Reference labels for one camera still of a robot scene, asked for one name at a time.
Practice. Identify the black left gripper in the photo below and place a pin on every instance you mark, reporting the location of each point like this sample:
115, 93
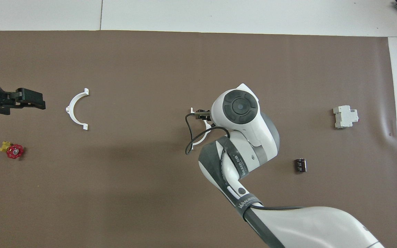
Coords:
29, 96

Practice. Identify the black cylindrical capacitor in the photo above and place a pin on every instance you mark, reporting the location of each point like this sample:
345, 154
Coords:
301, 165

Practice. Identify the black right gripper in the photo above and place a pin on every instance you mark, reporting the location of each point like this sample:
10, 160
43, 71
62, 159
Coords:
203, 114

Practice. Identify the white half pipe clamp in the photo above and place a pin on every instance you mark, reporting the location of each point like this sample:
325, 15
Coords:
69, 110
192, 111

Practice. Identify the brass valve red handwheel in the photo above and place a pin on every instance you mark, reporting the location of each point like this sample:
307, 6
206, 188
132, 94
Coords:
14, 151

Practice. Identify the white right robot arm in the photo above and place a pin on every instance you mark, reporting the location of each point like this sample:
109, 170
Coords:
308, 227

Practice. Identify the brown paper table mat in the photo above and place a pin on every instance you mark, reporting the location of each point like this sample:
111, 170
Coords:
198, 69

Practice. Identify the white circuit breaker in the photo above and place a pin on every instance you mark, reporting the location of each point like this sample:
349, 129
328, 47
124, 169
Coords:
345, 117

